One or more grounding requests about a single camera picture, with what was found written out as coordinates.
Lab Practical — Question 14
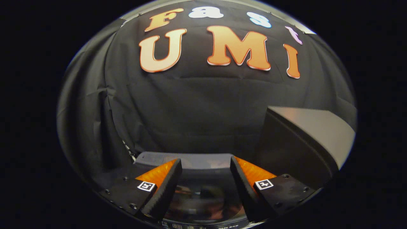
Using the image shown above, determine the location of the black backdrop cloth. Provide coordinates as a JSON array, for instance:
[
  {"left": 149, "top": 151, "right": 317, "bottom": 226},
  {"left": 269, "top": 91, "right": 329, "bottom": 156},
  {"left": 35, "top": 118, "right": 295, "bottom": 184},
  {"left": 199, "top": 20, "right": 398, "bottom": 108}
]
[{"left": 57, "top": 0, "right": 357, "bottom": 188}]

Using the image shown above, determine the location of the dark washing machine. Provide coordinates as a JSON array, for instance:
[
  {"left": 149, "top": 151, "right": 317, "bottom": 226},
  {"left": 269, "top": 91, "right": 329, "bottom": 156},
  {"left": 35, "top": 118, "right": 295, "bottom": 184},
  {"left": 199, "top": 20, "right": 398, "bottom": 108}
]
[{"left": 133, "top": 151, "right": 255, "bottom": 229}]

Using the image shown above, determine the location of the black white speckled cable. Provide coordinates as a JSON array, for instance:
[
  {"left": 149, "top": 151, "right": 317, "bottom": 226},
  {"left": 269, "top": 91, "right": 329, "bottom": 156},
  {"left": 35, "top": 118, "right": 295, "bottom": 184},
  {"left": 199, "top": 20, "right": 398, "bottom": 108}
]
[{"left": 122, "top": 139, "right": 138, "bottom": 163}]

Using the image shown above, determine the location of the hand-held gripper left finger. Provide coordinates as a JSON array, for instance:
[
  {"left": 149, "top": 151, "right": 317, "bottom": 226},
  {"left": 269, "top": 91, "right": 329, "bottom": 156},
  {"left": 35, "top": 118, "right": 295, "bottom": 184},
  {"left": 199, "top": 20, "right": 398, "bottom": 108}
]
[{"left": 99, "top": 159, "right": 183, "bottom": 221}]

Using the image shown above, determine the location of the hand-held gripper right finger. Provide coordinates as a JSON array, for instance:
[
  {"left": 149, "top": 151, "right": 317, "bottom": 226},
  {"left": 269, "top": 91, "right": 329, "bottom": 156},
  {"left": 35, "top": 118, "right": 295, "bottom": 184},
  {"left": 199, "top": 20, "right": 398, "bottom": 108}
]
[{"left": 230, "top": 156, "right": 316, "bottom": 224}]

